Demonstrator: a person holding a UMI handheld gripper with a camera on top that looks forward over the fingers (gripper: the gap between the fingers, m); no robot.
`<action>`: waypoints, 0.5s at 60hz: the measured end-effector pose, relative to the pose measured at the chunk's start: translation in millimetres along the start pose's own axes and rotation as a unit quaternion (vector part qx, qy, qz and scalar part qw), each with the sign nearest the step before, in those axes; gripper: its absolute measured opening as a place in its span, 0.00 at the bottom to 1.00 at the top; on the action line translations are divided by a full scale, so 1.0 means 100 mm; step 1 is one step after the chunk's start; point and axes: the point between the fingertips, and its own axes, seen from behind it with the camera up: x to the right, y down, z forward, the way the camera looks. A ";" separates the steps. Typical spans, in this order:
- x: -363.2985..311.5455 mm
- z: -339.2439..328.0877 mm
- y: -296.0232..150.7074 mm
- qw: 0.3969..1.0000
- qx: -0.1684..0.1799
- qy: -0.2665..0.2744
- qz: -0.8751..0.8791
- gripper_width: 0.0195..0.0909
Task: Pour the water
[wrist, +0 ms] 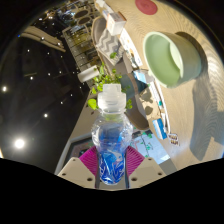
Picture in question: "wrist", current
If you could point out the light green cup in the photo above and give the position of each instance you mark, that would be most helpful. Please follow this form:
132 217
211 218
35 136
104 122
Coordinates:
186 60

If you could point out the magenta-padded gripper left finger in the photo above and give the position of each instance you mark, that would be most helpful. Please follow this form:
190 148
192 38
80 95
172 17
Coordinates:
87 161

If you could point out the light blue tissue pack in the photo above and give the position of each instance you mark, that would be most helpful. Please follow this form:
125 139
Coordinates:
140 76

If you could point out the potted green plant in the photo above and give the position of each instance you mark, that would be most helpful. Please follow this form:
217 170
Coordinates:
103 78

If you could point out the blister pack of pills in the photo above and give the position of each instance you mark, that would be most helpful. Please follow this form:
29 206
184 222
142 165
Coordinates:
173 139

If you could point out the clear blue-labelled water bottle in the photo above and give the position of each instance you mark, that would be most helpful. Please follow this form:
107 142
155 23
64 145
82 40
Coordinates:
111 143

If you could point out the group of ceiling lights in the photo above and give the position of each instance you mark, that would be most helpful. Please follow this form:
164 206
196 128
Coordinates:
19 143

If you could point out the flat round red coaster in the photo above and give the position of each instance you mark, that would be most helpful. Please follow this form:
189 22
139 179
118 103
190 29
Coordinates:
146 6

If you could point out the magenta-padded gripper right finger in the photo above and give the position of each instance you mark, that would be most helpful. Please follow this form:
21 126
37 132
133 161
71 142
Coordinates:
135 161

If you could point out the small blue box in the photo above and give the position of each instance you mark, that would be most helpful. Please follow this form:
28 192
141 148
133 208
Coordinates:
160 128

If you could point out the white printed papers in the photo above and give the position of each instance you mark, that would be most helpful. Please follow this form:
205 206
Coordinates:
128 43

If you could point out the grey chevron cushion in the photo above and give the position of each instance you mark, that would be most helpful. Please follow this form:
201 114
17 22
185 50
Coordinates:
108 43

